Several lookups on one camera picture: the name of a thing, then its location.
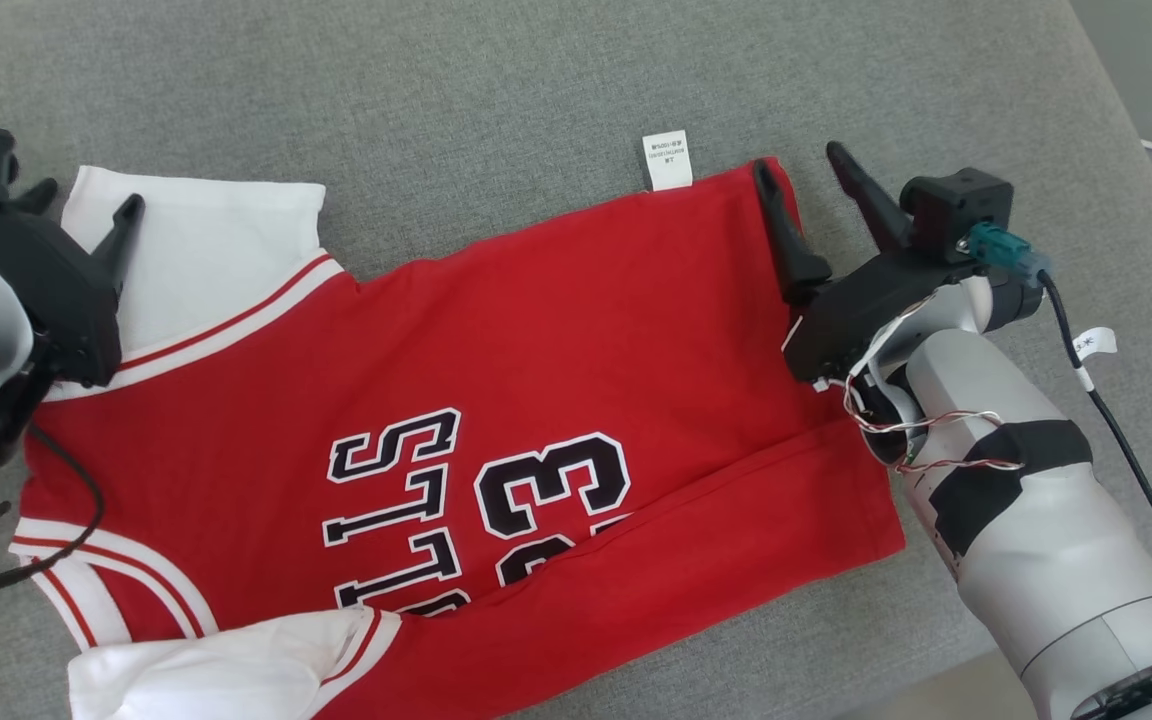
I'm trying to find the red Bulls jersey shirt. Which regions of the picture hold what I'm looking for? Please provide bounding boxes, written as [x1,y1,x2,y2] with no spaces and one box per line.
[8,130,907,720]

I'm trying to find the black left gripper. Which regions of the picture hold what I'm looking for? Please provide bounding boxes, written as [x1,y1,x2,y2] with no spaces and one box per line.
[0,178,147,389]

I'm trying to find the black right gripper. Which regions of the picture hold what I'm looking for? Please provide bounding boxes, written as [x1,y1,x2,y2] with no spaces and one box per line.
[751,141,983,386]

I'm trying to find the grey fabric sofa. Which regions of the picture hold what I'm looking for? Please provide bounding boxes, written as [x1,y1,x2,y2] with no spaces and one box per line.
[0,0,1152,720]

